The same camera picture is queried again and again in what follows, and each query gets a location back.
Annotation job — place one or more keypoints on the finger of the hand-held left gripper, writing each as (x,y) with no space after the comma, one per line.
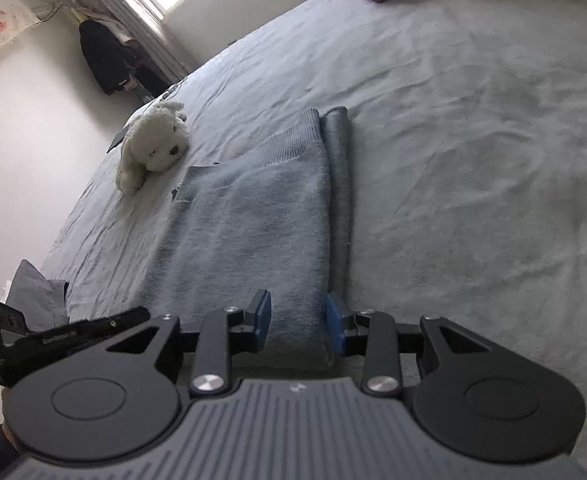
(121,325)

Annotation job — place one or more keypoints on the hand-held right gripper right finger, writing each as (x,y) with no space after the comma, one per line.
(336,325)

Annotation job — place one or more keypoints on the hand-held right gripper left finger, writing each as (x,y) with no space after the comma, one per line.
(263,320)

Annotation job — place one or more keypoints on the light blue printed sweater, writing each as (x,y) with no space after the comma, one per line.
(253,220)

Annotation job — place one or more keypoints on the dark hanging clothes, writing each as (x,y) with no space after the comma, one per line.
(108,55)

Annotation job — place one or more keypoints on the grey garment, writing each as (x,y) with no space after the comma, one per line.
(38,295)

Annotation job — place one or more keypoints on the white plush dog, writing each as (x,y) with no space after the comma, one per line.
(153,145)

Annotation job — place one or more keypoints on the dark flat phone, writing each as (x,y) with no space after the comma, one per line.
(119,140)

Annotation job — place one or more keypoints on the grey bed sheet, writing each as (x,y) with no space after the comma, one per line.
(473,135)

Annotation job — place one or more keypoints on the grey patterned curtain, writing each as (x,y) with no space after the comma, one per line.
(138,35)

